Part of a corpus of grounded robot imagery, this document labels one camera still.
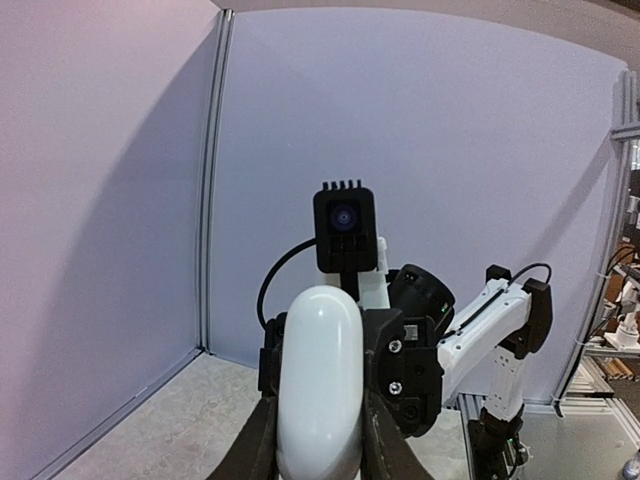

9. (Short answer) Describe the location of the white oval charging case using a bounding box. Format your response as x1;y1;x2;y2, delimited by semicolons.
276;285;364;479

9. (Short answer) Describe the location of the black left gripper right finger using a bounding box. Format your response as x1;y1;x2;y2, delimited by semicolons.
360;390;433;480

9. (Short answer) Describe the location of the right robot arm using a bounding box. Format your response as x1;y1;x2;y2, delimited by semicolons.
387;264;553;479

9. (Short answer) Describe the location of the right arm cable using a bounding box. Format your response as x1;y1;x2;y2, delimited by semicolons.
256;237;319;331

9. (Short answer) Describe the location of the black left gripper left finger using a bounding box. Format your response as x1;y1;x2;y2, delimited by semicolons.
206;397;278;480

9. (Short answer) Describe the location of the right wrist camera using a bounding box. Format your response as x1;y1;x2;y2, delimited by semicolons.
313;180;378;274

